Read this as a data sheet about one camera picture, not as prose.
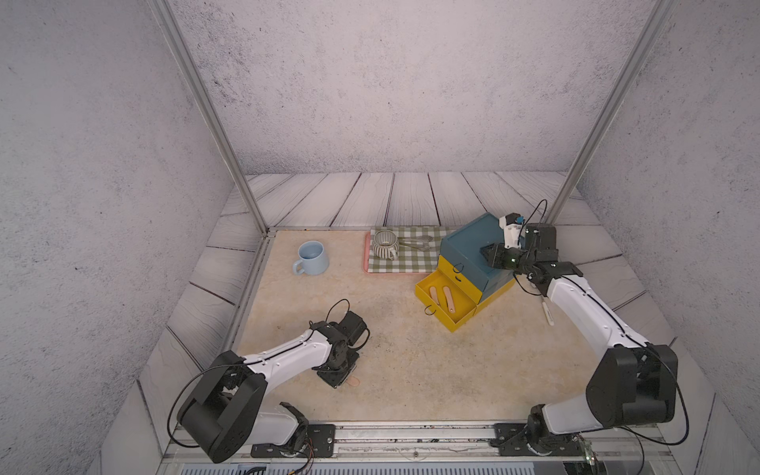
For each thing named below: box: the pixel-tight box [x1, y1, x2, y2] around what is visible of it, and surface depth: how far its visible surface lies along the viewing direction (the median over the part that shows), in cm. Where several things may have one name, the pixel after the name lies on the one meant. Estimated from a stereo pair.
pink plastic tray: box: [364, 231, 376, 276], surface depth 114 cm
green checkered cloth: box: [368, 225, 456, 274], surface depth 113 cm
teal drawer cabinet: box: [439, 212, 516, 298], surface depth 87 cm
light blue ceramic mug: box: [292, 239, 330, 276], surface depth 107 cm
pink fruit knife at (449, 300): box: [443, 285, 456, 314], surface depth 101 cm
